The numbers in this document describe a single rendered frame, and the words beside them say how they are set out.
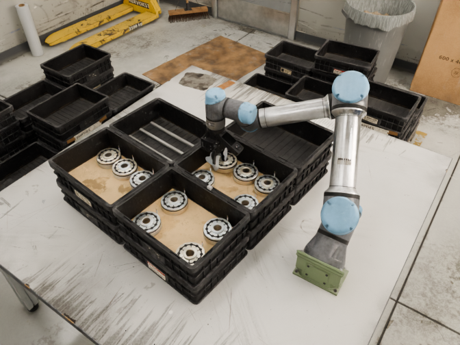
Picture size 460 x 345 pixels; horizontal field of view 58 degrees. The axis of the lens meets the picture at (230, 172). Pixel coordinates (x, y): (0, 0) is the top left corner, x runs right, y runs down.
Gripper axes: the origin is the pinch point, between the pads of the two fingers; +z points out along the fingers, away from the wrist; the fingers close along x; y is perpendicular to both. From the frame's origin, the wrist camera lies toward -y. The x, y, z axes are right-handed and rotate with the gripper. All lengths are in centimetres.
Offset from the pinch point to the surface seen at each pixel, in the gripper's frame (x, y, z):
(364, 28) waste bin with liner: -227, 22, 28
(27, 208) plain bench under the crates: 56, 61, 15
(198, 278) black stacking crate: 47, -26, 1
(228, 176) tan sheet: 1.8, -5.2, 2.1
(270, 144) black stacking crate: -26.9, -8.3, 2.2
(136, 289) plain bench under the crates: 57, -4, 15
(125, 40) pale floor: -178, 257, 85
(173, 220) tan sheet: 32.6, -2.0, 2.2
